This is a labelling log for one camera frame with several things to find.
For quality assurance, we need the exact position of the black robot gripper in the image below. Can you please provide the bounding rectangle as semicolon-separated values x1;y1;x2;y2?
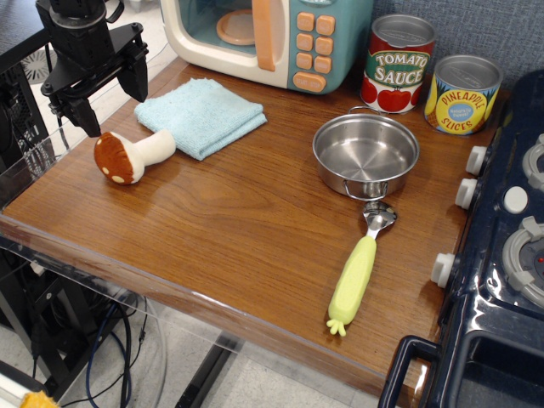
36;1;148;138

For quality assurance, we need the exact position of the stainless steel pot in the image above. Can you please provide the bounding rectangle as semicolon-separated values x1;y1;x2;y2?
312;105;420;201

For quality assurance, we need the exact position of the plush brown mushroom toy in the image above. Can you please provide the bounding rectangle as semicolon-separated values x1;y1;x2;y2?
93;130;176;185

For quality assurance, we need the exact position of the light blue folded cloth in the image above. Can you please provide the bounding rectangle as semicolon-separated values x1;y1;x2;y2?
134;78;267;161

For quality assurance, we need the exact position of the clear acrylic table guard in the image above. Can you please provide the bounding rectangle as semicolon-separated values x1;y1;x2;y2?
0;42;383;383

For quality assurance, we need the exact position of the toy microwave teal and cream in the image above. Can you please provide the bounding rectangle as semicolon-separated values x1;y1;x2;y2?
160;0;373;94

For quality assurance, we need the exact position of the tomato sauce can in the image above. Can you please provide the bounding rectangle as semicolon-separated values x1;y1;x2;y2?
360;14;436;114

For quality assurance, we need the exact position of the pineapple slices can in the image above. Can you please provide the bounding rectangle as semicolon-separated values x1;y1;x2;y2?
424;54;503;136

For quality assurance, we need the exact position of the dark blue toy stove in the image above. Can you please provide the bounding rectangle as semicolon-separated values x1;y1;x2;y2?
379;71;543;407

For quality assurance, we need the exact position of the black metal frame stand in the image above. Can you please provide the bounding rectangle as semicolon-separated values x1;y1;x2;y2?
1;23;131;400

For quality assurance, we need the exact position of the blue cable under table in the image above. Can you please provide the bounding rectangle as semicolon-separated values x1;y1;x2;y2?
84;303;133;408

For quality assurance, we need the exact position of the black cable under table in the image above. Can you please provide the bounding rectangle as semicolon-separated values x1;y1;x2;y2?
61;297;150;408

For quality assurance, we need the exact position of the spoon with yellow-green handle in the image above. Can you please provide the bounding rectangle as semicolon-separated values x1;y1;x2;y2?
326;201;397;337

